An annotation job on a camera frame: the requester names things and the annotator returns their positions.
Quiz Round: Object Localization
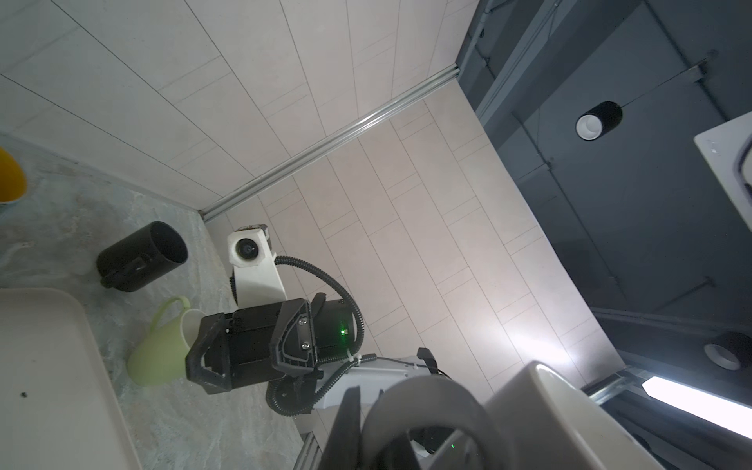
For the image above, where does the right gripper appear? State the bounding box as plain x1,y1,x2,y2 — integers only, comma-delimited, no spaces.
185,294,358,395

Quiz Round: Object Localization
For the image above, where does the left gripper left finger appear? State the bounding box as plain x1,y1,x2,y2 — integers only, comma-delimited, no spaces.
317,387,362,470

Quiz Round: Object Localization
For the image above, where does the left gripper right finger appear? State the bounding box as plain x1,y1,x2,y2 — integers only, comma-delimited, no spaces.
381,434,421,470

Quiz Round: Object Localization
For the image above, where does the light green mug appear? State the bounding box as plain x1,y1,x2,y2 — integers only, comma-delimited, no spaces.
127,296,205,387

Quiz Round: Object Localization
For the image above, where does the black mug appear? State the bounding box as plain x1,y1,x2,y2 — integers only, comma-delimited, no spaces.
96,221,188,293

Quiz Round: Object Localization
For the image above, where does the blue patterned mug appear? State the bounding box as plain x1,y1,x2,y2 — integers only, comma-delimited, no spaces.
0,149,29,205

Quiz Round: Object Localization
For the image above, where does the grey mug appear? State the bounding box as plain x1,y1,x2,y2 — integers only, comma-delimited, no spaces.
360,362,661,469

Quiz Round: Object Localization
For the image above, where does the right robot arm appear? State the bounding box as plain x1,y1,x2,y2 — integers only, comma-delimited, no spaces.
185,293,442,417

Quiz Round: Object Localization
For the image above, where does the right corner metal profile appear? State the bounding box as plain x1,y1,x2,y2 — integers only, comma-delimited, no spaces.
199,65,460,221

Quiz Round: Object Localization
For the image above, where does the beige tray mat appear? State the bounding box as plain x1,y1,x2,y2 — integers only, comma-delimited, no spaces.
1,288,141,469

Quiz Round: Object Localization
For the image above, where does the ceiling tube light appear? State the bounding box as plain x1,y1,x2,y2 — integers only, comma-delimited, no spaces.
642,376,751,440

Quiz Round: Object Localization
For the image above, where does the black ceiling spotlight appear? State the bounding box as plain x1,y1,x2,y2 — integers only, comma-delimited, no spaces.
703,332,751,371
575,101,623,141

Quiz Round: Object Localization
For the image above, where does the white overhead camera mount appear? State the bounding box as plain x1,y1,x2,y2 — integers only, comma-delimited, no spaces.
693,112,752,228

